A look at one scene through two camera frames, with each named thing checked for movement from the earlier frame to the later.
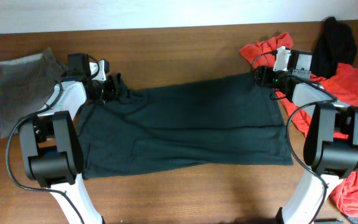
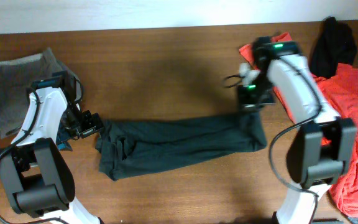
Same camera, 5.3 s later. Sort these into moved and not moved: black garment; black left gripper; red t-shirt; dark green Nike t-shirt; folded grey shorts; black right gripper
Moved: black left gripper; dark green Nike t-shirt; black right gripper
Not moved: folded grey shorts; red t-shirt; black garment
